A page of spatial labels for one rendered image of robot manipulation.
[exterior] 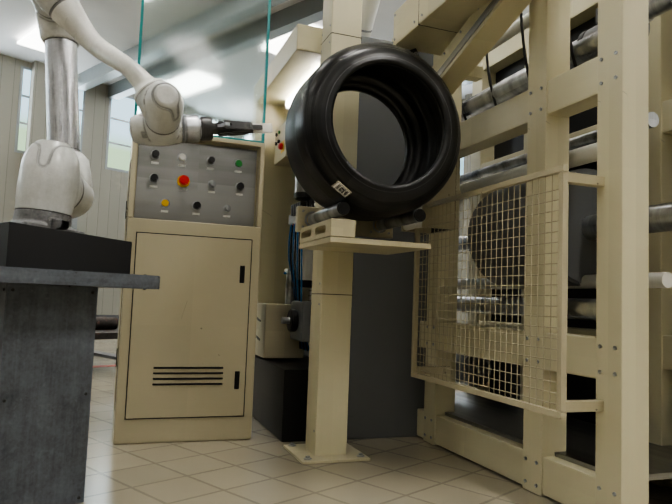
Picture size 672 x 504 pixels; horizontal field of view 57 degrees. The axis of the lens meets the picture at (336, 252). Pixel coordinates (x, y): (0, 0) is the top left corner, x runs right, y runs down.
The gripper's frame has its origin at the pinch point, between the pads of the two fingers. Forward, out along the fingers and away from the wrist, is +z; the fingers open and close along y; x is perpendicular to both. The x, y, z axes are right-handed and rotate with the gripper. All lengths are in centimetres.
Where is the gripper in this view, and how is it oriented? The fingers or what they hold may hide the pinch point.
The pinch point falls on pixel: (261, 128)
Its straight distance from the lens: 210.1
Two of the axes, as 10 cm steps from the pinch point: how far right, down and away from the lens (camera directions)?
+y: -3.4, 0.6, 9.4
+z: 9.4, -0.8, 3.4
